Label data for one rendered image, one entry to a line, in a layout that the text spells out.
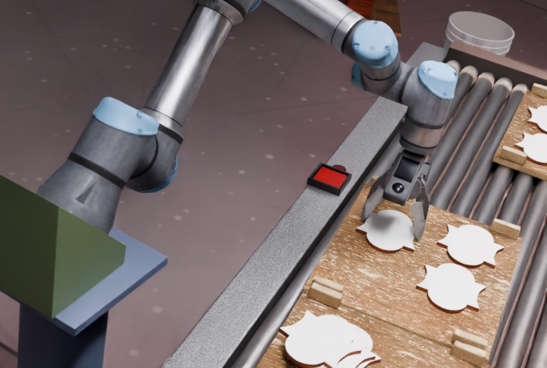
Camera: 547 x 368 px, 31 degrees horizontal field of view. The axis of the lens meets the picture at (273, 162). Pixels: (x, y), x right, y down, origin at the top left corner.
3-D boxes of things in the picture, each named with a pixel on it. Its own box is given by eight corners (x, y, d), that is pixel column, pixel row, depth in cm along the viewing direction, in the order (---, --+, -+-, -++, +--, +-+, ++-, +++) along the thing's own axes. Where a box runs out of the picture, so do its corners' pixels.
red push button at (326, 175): (311, 183, 212) (312, 178, 211) (321, 171, 216) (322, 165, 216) (336, 193, 210) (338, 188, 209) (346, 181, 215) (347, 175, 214)
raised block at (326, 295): (307, 298, 177) (309, 286, 175) (310, 292, 178) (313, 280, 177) (337, 310, 175) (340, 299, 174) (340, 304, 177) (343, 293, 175)
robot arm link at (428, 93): (424, 54, 187) (466, 68, 185) (409, 105, 192) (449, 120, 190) (411, 64, 181) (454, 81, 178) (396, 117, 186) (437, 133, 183)
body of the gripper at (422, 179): (426, 188, 199) (442, 136, 193) (417, 207, 192) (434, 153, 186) (390, 176, 201) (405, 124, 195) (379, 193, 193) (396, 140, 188)
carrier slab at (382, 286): (300, 295, 180) (302, 288, 179) (364, 187, 213) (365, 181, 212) (486, 366, 172) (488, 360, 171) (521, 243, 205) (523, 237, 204)
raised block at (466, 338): (449, 344, 173) (453, 333, 171) (451, 338, 174) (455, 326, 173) (483, 357, 171) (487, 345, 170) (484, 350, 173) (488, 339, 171)
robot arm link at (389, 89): (361, 33, 184) (415, 53, 180) (368, 56, 194) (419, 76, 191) (343, 70, 183) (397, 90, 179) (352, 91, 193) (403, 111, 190)
